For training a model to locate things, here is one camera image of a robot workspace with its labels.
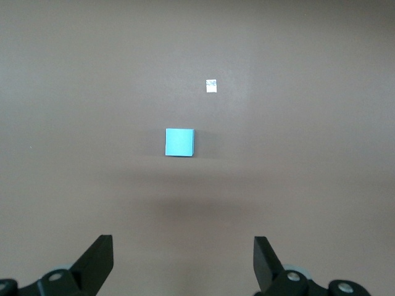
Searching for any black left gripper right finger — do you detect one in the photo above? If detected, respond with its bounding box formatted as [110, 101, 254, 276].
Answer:
[253, 236, 371, 296]

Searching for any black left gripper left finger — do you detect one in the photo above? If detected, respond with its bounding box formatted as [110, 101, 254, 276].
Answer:
[0, 234, 114, 296]

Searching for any blue block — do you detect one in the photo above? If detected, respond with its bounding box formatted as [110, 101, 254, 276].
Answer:
[164, 128, 196, 158]

